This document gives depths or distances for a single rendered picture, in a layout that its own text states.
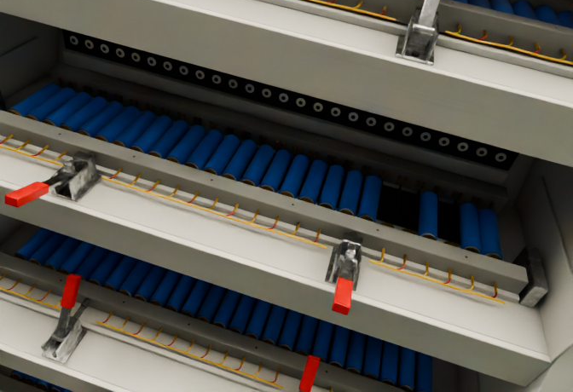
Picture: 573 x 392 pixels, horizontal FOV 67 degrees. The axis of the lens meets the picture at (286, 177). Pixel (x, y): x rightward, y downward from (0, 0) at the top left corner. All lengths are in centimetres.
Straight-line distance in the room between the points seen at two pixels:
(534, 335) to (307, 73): 29
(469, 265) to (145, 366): 36
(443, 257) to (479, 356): 9
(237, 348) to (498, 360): 27
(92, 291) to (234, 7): 37
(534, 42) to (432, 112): 11
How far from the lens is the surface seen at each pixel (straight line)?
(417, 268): 42
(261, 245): 40
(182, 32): 37
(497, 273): 43
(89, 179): 46
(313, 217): 40
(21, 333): 60
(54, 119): 53
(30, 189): 41
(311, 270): 39
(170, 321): 54
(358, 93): 34
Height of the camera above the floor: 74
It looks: 19 degrees down
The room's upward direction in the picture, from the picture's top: 14 degrees clockwise
